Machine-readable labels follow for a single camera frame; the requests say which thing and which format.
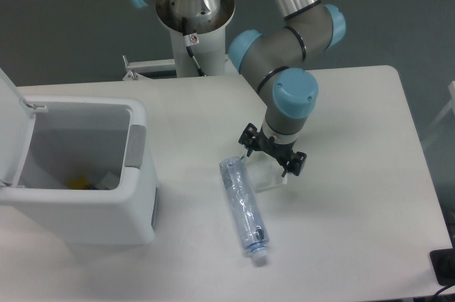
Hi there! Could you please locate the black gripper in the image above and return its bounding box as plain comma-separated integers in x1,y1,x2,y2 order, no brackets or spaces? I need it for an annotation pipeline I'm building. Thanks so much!
238,123,307,177

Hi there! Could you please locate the clear crushed plastic bottle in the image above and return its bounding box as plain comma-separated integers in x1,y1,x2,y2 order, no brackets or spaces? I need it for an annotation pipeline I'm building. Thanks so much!
219,157,269,266

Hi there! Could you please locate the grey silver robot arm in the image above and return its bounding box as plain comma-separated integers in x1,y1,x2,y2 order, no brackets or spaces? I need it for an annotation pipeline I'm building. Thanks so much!
129,0,346,175

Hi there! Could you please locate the yellow trash in bin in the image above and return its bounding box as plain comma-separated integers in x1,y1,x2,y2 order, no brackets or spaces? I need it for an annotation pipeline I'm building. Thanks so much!
67,176,97,190

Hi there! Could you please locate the white open trash can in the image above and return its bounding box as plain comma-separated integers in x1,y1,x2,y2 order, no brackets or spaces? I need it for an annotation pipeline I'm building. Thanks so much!
1,75,159,245

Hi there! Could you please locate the black device at table edge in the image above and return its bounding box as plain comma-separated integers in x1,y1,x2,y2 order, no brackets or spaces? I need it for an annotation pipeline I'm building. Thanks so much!
429,248,454,286

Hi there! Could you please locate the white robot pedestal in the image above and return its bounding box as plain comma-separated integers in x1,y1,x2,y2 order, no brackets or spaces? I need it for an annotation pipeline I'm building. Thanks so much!
156,0,235,78

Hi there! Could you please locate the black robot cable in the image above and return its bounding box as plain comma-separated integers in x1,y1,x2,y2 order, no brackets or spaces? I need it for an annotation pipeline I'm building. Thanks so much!
181,16,207,77

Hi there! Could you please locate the white bracket with bolts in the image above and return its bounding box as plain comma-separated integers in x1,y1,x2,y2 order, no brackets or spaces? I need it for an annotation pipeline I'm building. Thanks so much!
122,55,178,81

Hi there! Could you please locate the white frame at right edge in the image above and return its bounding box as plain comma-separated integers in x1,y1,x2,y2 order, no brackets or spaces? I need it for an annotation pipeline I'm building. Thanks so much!
421,81,454,150

